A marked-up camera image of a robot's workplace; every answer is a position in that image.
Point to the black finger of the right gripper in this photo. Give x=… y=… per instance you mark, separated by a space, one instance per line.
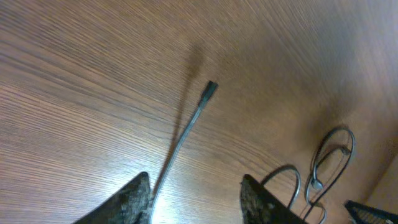
x=362 y=214

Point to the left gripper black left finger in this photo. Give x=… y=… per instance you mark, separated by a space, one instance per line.
x=129 y=205

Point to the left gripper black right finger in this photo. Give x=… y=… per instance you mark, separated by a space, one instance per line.
x=259 y=206

